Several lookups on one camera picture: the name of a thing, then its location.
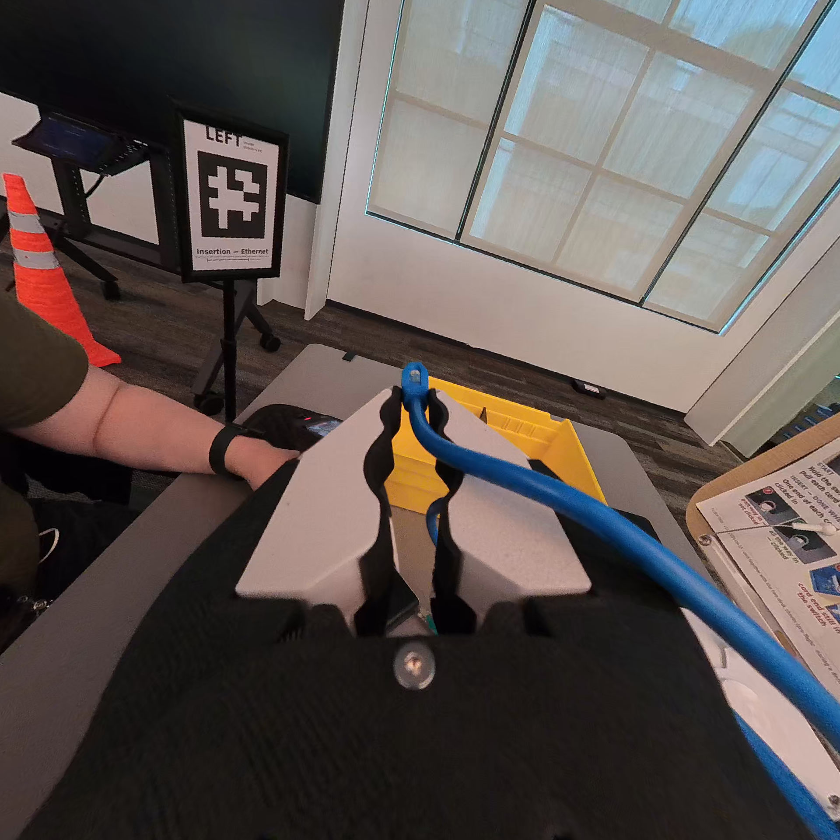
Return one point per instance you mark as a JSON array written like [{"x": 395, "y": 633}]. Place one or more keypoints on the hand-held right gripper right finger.
[{"x": 512, "y": 551}]

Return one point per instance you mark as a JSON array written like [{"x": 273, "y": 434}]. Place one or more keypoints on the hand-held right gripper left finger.
[{"x": 321, "y": 525}]

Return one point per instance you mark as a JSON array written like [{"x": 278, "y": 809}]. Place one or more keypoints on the person's left forearm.
[{"x": 151, "y": 426}]

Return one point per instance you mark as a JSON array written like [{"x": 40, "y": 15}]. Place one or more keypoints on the person's left hand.
[{"x": 266, "y": 463}]

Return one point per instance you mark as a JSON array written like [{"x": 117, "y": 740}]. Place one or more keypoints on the yellow plastic bin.
[{"x": 551, "y": 453}]

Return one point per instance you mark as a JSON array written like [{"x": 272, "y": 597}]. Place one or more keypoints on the black rounded device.
[{"x": 282, "y": 426}]

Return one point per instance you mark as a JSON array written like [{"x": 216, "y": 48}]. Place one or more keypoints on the black wristband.
[{"x": 220, "y": 453}]

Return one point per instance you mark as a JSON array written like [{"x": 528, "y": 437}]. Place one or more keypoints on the black floor box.
[{"x": 587, "y": 388}]

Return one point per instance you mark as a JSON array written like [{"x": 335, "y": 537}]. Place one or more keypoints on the person's dark trousers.
[{"x": 79, "y": 518}]

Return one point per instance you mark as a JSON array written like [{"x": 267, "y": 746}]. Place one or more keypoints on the wooden board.
[{"x": 754, "y": 464}]

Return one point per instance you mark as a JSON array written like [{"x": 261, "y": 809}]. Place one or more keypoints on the printed instruction sheet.
[{"x": 787, "y": 564}]

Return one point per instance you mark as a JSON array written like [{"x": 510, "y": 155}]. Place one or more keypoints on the white plastic plate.
[{"x": 754, "y": 709}]

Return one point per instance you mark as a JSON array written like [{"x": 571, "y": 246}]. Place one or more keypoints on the person's olive shirt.
[{"x": 33, "y": 367}]

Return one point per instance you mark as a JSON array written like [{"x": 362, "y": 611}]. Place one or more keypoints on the framed marker sign on stand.
[{"x": 233, "y": 197}]

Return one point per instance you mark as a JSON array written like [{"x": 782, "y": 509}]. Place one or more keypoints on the orange traffic cone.
[{"x": 46, "y": 289}]

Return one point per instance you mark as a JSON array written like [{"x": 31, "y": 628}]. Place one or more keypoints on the large gridded window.
[{"x": 590, "y": 131}]

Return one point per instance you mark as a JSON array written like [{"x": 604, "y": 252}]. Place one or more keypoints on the black rolling cart with screen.
[{"x": 72, "y": 141}]

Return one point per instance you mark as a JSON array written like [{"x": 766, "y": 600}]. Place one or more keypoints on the large dark wall screen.
[{"x": 164, "y": 52}]

